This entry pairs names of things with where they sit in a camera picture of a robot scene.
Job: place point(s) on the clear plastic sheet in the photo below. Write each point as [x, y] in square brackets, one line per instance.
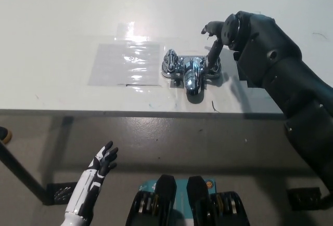
[114, 65]

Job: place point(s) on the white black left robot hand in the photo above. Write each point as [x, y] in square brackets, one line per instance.
[83, 192]

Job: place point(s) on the chrome faucet body with spout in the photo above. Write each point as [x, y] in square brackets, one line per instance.
[191, 78]

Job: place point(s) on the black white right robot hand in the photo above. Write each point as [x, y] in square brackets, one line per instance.
[214, 52]

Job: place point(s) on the black table foot plate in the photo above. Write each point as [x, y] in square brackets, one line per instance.
[303, 197]

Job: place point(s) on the black shoe with tan sole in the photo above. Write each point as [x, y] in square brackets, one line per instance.
[4, 133]

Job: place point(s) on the black table leg with foot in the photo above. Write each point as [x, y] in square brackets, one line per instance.
[20, 170]

